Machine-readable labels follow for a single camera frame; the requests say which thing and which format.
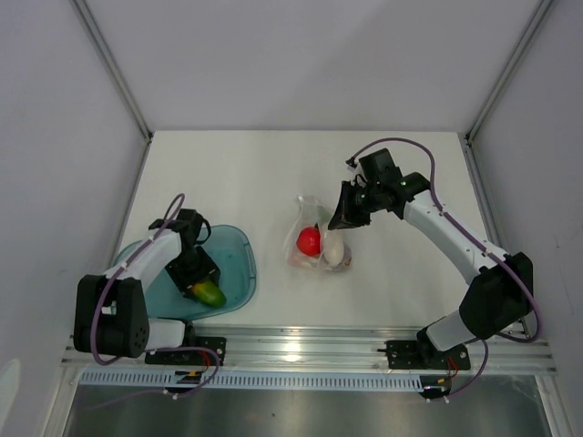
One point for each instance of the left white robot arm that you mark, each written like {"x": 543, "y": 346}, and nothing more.
{"x": 111, "y": 316}

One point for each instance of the bright red tomato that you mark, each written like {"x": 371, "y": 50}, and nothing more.
{"x": 308, "y": 242}

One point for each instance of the clear zip top bag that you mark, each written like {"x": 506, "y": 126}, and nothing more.
{"x": 312, "y": 213}

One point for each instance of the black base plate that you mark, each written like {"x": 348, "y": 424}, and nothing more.
{"x": 415, "y": 355}
{"x": 194, "y": 351}

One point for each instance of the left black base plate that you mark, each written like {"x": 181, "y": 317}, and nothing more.
{"x": 194, "y": 351}

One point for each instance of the right aluminium frame post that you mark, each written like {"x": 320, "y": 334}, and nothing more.
{"x": 517, "y": 56}

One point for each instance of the aluminium mounting rail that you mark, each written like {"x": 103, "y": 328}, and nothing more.
{"x": 364, "y": 350}

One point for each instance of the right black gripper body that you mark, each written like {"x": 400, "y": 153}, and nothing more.
{"x": 373, "y": 203}

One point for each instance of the left aluminium frame post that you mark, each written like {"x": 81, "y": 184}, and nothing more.
{"x": 108, "y": 60}

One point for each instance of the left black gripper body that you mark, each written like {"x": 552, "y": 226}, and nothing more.
{"x": 189, "y": 268}

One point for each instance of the teal plastic tray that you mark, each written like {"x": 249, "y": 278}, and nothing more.
{"x": 228, "y": 247}

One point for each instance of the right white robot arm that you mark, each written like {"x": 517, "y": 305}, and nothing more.
{"x": 499, "y": 284}

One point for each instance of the aluminium frame post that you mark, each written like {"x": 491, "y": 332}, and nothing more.
{"x": 108, "y": 60}
{"x": 517, "y": 56}

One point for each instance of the green orange mango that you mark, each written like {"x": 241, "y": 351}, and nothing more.
{"x": 208, "y": 293}

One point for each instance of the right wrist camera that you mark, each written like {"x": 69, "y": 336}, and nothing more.
{"x": 379, "y": 168}

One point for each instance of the white slotted cable duct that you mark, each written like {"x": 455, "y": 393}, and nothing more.
{"x": 255, "y": 380}

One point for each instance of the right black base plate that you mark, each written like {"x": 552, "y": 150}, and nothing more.
{"x": 415, "y": 355}

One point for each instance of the white radish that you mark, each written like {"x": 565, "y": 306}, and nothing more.
{"x": 333, "y": 248}

